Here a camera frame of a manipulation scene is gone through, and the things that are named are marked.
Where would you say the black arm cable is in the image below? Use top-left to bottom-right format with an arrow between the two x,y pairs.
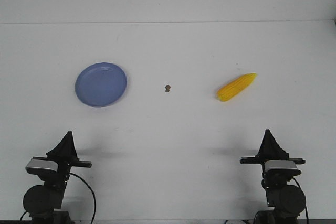
68,172 -> 96,222
291,176 -> 310,221

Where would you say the blue round plate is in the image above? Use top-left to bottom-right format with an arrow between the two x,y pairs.
75,62 -> 128,107

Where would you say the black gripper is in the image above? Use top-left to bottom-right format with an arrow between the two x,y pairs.
32,131 -> 92,179
239,129 -> 305,179

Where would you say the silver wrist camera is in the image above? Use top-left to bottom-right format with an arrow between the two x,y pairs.
264,160 -> 301,176
25,159 -> 58,175

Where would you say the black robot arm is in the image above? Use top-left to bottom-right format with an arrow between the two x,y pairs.
240,129 -> 308,223
23,131 -> 97,223

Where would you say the small brown chip mark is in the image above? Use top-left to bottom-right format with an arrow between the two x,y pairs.
165,84 -> 171,92

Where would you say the yellow plastic corn cob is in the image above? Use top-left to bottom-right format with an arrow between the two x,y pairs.
216,73 -> 257,102

